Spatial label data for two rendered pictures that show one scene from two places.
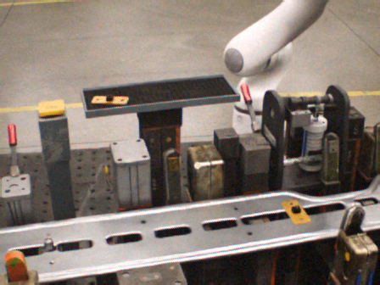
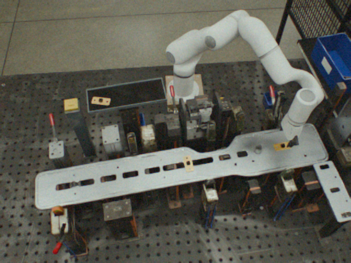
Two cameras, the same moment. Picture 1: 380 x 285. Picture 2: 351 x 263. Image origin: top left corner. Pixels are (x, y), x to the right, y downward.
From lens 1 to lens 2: 0.85 m
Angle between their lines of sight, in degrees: 27
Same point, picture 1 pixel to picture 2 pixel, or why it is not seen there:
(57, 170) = (78, 127)
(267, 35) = (187, 50)
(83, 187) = not seen: hidden behind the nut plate
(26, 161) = (66, 79)
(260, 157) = (175, 131)
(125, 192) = (109, 152)
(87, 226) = (92, 169)
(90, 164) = (101, 83)
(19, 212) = (59, 161)
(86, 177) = not seen: hidden behind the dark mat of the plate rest
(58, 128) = (75, 115)
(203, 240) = (143, 181)
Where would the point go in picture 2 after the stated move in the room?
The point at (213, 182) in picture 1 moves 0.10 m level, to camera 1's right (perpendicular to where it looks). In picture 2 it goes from (151, 145) to (172, 147)
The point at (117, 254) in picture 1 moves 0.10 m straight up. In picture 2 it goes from (105, 188) to (101, 178)
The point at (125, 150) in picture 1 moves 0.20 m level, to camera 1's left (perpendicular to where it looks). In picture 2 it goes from (108, 134) to (66, 129)
